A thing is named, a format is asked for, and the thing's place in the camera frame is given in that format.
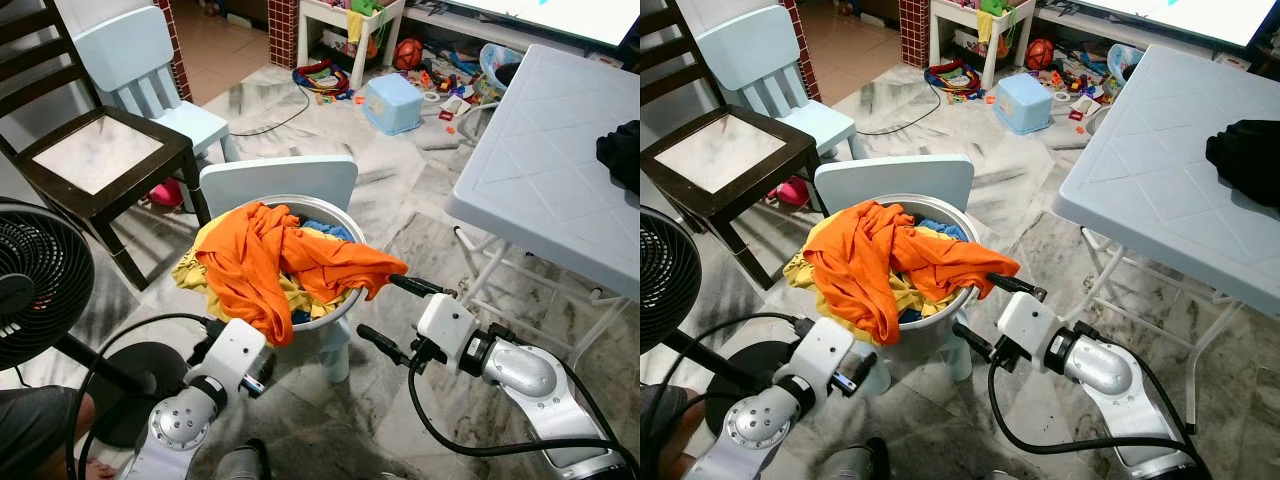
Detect thin black floor cable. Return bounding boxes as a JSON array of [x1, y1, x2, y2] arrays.
[[860, 85, 946, 136], [225, 85, 316, 136]]

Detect light blue plastic basket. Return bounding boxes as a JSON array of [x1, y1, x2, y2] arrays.
[[362, 73, 423, 136], [993, 73, 1053, 136]]

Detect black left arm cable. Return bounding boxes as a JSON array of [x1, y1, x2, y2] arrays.
[[75, 313, 216, 480], [645, 313, 806, 480]]

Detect colourful toy pile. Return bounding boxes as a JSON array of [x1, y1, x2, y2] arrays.
[[925, 58, 986, 106], [293, 60, 351, 106]]

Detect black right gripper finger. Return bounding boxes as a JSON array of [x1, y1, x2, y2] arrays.
[[985, 270, 1049, 302], [388, 272, 458, 300], [356, 324, 417, 369], [952, 322, 1003, 363]]

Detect black standing fan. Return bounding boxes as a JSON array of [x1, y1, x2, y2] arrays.
[[640, 205, 781, 401], [0, 198, 191, 451]]

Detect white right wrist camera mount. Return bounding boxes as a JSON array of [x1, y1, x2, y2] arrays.
[[995, 292, 1063, 363], [415, 295, 479, 366]]

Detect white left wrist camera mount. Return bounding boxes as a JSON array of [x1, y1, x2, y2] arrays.
[[205, 318, 269, 396], [790, 318, 861, 391]]

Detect flat screen television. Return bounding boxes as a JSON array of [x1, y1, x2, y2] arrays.
[[440, 0, 641, 51], [1070, 0, 1280, 51]]

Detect light blue child chair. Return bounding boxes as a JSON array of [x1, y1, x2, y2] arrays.
[[815, 155, 976, 381], [695, 5, 859, 161], [75, 5, 241, 166], [198, 155, 359, 386]]

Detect light blue round tub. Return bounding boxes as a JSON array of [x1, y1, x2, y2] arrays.
[[1105, 42, 1146, 86], [478, 42, 526, 101]]

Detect orange shirt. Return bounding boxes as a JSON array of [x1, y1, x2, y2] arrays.
[[195, 200, 409, 346], [803, 200, 1021, 346]]

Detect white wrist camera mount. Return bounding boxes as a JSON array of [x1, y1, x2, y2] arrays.
[[995, 292, 1063, 363], [415, 295, 479, 366], [205, 318, 269, 396], [790, 318, 861, 391]]

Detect blue garment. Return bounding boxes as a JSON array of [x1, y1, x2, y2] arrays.
[[300, 218, 353, 246], [915, 218, 969, 246]]

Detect person in grey shorts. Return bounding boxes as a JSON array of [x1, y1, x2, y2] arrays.
[[0, 385, 121, 480], [640, 385, 701, 480]]

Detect dark wooden chair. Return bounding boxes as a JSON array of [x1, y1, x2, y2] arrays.
[[640, 0, 851, 291], [0, 0, 211, 291]]

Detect silver robot leg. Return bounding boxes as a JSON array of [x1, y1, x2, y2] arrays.
[[215, 438, 271, 480], [820, 438, 891, 480]]

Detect black shirt with small logo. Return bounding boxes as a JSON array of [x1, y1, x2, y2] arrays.
[[1205, 118, 1280, 211], [597, 120, 641, 196]]

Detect white toy rack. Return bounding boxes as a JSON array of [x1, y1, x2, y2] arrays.
[[930, 0, 1036, 91], [298, 0, 406, 91]]

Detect yellow garment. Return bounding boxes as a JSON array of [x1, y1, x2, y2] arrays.
[[172, 215, 351, 321], [783, 215, 971, 326]]

